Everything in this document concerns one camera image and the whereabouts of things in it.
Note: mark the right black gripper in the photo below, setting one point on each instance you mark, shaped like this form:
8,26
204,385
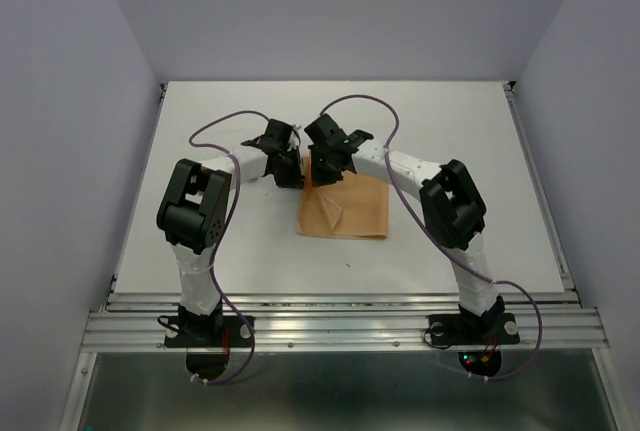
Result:
318,177

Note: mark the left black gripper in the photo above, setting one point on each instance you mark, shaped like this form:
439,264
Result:
294,181

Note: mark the orange cloth napkin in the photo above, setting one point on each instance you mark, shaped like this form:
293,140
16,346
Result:
355,208

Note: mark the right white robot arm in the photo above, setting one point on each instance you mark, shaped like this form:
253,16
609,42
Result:
452,208

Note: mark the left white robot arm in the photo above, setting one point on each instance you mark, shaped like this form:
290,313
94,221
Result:
193,213

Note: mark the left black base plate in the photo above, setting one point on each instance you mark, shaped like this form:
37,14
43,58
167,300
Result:
227,331

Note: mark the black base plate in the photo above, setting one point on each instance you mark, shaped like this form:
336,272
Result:
449,330
227,331

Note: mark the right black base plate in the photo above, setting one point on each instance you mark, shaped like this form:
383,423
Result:
449,330

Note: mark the aluminium frame rail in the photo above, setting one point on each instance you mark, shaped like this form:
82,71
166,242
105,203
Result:
316,323

